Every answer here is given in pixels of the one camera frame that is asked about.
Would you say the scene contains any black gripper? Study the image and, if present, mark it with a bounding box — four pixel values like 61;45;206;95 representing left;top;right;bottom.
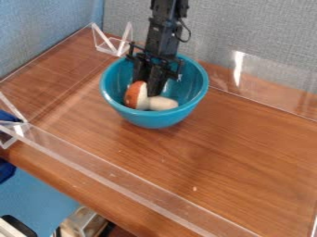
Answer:
126;42;185;96

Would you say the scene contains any brown and white toy mushroom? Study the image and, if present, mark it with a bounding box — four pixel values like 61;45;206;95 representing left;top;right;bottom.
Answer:
125;81;178;111

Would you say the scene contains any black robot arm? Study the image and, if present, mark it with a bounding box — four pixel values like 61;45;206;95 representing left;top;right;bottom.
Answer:
126;0;190;97

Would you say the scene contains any blue plastic bowl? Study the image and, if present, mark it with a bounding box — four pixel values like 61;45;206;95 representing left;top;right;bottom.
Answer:
99;55;209;129

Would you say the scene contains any clear acrylic back barrier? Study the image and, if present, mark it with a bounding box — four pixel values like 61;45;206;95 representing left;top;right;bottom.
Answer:
202;49;317;122

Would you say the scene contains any clear acrylic barrier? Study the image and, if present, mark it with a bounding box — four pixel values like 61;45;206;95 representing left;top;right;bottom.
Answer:
3;123;317;237
202;49;317;122

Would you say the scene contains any clear acrylic front barrier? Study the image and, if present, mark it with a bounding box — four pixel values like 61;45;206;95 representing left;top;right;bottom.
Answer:
3;123;317;237

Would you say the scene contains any blue cloth object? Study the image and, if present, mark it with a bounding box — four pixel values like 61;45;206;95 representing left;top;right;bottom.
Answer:
0;109;22;184

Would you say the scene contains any clear box under table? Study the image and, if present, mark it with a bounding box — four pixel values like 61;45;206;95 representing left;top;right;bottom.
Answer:
53;206;109;237

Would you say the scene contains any black and white object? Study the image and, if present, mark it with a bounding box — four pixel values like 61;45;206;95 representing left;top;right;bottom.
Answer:
0;215;39;237

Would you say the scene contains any clear acrylic corner bracket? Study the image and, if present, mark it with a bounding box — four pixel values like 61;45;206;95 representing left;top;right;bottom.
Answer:
91;22;133;57

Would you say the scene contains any clear acrylic left bracket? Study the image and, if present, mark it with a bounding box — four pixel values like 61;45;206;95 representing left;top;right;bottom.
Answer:
0;92;27;149

